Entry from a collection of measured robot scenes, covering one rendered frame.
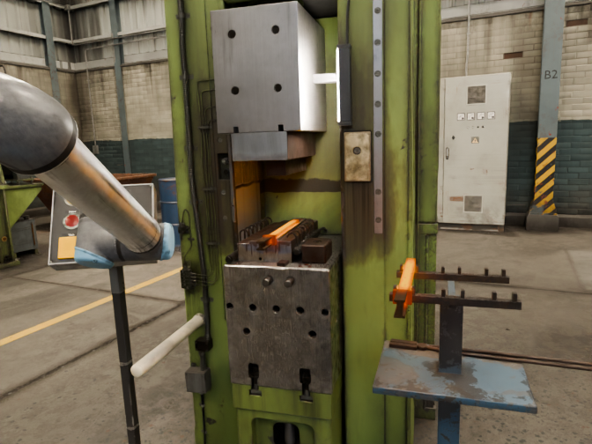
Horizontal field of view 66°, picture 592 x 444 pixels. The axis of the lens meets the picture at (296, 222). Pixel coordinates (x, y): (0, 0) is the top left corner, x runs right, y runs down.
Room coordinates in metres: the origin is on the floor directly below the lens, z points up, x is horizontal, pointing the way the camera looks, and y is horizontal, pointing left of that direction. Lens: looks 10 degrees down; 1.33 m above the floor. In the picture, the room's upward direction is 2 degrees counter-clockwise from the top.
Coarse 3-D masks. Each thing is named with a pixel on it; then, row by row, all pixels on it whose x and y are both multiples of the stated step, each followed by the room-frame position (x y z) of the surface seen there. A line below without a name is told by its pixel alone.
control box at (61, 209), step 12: (132, 192) 1.63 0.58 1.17; (144, 192) 1.64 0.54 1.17; (156, 192) 1.71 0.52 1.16; (60, 204) 1.58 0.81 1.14; (72, 204) 1.58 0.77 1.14; (144, 204) 1.61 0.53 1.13; (156, 204) 1.68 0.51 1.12; (60, 216) 1.56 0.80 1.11; (156, 216) 1.66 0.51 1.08; (60, 228) 1.53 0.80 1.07; (72, 228) 1.54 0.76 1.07; (48, 252) 1.49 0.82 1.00; (48, 264) 1.47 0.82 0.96; (60, 264) 1.48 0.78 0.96; (72, 264) 1.49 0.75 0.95; (120, 264) 1.55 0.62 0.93; (132, 264) 1.57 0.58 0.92
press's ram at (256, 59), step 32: (224, 32) 1.60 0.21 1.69; (256, 32) 1.57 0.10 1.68; (288, 32) 1.55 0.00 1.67; (320, 32) 1.86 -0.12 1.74; (224, 64) 1.61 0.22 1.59; (256, 64) 1.58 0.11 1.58; (288, 64) 1.55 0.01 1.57; (320, 64) 1.84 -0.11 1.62; (224, 96) 1.61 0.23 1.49; (256, 96) 1.58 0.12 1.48; (288, 96) 1.55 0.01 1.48; (320, 96) 1.83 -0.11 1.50; (224, 128) 1.61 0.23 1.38; (256, 128) 1.58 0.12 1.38; (288, 128) 1.55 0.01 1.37; (320, 128) 1.82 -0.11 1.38
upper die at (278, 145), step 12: (264, 132) 1.57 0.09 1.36; (276, 132) 1.56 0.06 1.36; (288, 132) 1.57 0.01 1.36; (300, 132) 1.73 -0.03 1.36; (312, 132) 1.90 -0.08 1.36; (240, 144) 1.59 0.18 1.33; (252, 144) 1.58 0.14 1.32; (264, 144) 1.57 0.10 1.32; (276, 144) 1.56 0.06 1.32; (288, 144) 1.56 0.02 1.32; (300, 144) 1.72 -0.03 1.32; (312, 144) 1.90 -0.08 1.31; (240, 156) 1.59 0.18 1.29; (252, 156) 1.58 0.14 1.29; (264, 156) 1.57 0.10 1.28; (276, 156) 1.56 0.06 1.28; (288, 156) 1.56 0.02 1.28; (300, 156) 1.72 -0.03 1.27
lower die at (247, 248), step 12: (264, 228) 1.86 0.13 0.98; (276, 228) 1.80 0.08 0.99; (312, 228) 1.86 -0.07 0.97; (252, 240) 1.59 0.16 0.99; (288, 240) 1.56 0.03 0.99; (300, 240) 1.68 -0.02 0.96; (240, 252) 1.60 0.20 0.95; (252, 252) 1.59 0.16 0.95; (264, 252) 1.58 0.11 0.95; (276, 252) 1.56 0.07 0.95; (288, 252) 1.55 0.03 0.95
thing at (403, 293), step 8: (408, 264) 1.35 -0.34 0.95; (408, 272) 1.26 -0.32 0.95; (400, 280) 1.19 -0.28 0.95; (408, 280) 1.19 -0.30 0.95; (400, 288) 1.13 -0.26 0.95; (408, 288) 1.13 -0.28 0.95; (400, 296) 1.04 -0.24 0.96; (408, 296) 1.08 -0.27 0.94; (400, 304) 1.01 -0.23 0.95; (408, 304) 1.08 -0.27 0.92; (400, 312) 1.01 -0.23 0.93
